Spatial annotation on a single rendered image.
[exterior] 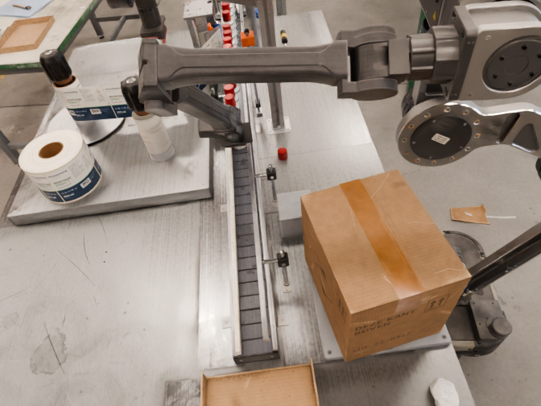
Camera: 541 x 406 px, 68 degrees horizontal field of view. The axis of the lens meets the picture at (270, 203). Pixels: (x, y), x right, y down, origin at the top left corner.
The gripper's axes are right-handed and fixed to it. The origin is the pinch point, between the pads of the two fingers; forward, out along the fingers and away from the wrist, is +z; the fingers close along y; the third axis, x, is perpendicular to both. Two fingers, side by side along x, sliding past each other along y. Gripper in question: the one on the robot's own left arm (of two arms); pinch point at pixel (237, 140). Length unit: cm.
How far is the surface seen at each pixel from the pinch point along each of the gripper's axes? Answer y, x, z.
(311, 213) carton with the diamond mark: -16, 29, -45
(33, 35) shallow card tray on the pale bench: 114, -99, 92
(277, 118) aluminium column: -15.0, -9.5, 13.7
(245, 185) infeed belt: -0.9, 16.0, -5.1
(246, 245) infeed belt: 0.5, 34.5, -18.5
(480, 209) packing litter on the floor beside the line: -121, 35, 83
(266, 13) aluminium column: -14.4, -32.5, -18.1
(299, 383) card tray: -9, 67, -37
